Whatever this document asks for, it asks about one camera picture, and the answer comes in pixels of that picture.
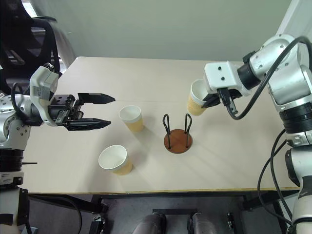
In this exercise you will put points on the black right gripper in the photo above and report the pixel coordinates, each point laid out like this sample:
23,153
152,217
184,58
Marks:
232,93

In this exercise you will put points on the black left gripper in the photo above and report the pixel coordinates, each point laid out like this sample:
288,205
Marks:
63,109

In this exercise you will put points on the tan paper cup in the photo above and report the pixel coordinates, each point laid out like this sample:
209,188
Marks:
193,104
112,158
134,124

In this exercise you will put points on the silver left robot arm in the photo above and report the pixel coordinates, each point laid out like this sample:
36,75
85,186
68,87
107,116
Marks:
14,126

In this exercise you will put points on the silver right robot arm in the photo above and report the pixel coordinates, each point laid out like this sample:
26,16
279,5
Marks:
287,83

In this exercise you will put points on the black office chair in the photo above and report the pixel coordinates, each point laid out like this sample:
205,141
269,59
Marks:
24,36

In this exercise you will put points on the dark rounded shape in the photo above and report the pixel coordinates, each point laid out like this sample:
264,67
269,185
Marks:
148,224
202,224

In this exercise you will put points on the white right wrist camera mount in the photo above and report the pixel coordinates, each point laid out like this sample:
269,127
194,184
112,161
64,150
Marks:
224,75

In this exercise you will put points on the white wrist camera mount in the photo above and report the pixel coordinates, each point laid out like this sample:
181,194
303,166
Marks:
224,75
40,85

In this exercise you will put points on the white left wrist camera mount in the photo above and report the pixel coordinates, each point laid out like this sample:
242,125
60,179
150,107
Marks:
40,85

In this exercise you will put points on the black table frame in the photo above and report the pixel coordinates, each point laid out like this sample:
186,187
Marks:
146,198

